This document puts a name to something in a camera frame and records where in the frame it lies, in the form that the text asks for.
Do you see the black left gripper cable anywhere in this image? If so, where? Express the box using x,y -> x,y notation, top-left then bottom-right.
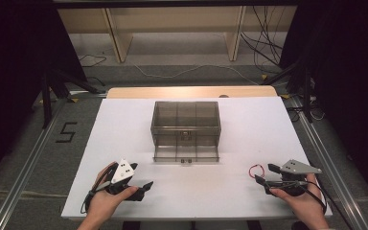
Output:
80,164 -> 116,215

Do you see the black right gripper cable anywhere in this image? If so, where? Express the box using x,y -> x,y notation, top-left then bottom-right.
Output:
306,179 -> 356,230

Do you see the white floor cable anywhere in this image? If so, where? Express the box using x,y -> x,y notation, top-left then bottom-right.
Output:
133,63 -> 261,86

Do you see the aluminium floor rail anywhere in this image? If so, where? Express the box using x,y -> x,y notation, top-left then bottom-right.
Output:
288,95 -> 368,230
0,98 -> 67,230

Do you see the smoky clear plastic drawer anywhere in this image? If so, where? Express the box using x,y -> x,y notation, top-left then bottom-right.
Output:
152,140 -> 221,165

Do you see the bundle of black cables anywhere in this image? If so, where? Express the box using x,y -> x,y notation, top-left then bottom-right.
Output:
240,5 -> 286,69

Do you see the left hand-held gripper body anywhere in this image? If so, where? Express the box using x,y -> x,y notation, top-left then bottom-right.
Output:
104,158 -> 146,201

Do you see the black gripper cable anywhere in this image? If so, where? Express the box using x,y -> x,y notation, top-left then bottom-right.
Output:
80,164 -> 116,215
306,179 -> 356,230

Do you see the smoky clear storage box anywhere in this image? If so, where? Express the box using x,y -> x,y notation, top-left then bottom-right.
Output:
149,101 -> 222,149

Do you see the person's right hand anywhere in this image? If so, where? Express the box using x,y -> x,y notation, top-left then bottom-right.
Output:
268,181 -> 329,222

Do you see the black curtain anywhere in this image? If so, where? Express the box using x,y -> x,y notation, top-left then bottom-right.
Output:
278,0 -> 368,203
0,0 -> 88,190

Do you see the black tripod stand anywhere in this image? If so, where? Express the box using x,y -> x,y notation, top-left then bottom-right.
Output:
31,67 -> 107,129
261,57 -> 315,125

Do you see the red elastic band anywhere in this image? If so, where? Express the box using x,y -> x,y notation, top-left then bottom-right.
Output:
248,163 -> 265,179

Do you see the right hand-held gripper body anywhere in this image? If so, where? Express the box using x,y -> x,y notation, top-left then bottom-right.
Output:
264,159 -> 323,197

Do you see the light wooden desk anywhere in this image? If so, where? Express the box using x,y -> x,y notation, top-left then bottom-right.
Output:
57,5 -> 299,64

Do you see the person's left hand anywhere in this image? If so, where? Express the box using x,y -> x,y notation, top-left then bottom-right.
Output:
85,161 -> 140,222

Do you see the thin black floor cable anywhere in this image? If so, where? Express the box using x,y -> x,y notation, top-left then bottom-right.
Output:
78,53 -> 108,68

